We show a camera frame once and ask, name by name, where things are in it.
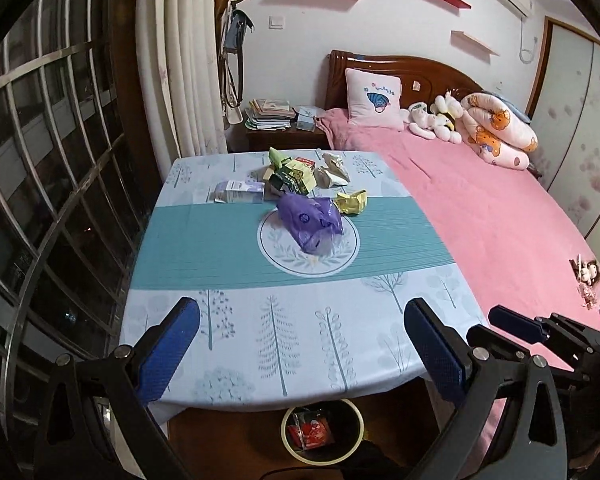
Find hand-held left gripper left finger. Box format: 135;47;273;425
32;297;201;480

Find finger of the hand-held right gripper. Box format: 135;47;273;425
535;312;600;361
488;305;548;343

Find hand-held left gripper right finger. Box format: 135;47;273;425
404;298;568;480

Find dark blue trash bin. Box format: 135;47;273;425
281;400;366;463

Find orange snack packet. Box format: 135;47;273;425
300;410;336;448

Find small doll hair clips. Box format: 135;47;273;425
569;256;600;286

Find pink blanket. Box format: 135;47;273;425
320;107;600;476

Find pale purple carton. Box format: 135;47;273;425
214;180;266;206

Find yellow foil wrapper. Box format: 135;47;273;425
334;189;369;216

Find purple plastic bag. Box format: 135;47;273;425
277;191;345;256

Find rolled cartoon print quilt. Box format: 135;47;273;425
460;91;538;173

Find floral wardrobe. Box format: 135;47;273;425
527;16;600;256

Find dark green packet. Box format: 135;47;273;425
270;167;313;196

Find silver foil wrapper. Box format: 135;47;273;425
315;152;352;188

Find yellow bee plush toy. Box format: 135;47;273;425
432;92;463;145

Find yellow-green paper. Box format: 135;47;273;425
269;147;293;171

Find window with metal grille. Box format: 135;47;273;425
0;0;161;411

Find white plush toy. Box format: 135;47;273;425
405;102;448;138

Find wooden nightstand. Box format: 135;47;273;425
245;127;331;152

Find stack of books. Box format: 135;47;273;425
245;98;296;132

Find pink embroidered pillow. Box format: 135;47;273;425
345;67;405;132

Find light blue tissue box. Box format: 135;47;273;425
295;105;326;132

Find wooden bed headboard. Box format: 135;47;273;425
326;50;486;111

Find cream floral curtain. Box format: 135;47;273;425
137;0;231;158

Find blue-grey handbag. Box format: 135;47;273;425
223;9;256;53

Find white wall cord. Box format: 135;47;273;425
519;15;540;63

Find dark strapped bag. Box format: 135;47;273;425
219;50;248;111

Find short pink wall shelf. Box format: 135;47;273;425
450;30;501;56

